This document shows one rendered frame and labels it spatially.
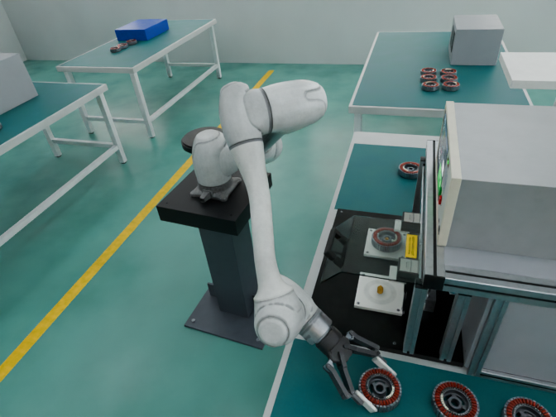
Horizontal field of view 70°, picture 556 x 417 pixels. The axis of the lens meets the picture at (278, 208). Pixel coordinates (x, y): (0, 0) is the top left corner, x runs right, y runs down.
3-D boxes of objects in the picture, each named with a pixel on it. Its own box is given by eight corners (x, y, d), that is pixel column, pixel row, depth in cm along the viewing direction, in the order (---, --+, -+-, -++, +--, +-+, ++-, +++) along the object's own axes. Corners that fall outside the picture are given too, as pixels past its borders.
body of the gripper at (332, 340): (325, 327, 116) (349, 350, 115) (309, 348, 111) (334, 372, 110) (337, 319, 110) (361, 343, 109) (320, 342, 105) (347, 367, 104)
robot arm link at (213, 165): (194, 173, 184) (183, 129, 171) (231, 164, 188) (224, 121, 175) (200, 190, 171) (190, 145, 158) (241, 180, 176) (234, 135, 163)
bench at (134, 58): (83, 135, 439) (55, 66, 394) (169, 75, 581) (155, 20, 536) (154, 140, 414) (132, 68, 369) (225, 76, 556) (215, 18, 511)
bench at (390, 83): (346, 198, 307) (348, 106, 262) (372, 103, 445) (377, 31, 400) (504, 214, 276) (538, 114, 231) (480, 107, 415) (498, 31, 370)
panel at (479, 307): (463, 366, 111) (489, 295, 93) (453, 220, 160) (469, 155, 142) (467, 367, 111) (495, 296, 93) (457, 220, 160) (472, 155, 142)
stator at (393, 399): (351, 397, 109) (351, 390, 106) (370, 366, 115) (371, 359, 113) (389, 422, 103) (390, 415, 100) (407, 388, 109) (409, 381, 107)
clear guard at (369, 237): (320, 283, 108) (319, 267, 105) (336, 227, 126) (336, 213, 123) (448, 304, 99) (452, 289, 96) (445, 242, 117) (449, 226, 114)
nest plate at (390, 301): (353, 307, 130) (354, 304, 129) (360, 274, 141) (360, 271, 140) (401, 316, 126) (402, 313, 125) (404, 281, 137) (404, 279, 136)
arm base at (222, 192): (184, 201, 176) (182, 190, 173) (208, 175, 192) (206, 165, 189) (221, 207, 170) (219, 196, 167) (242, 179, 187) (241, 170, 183)
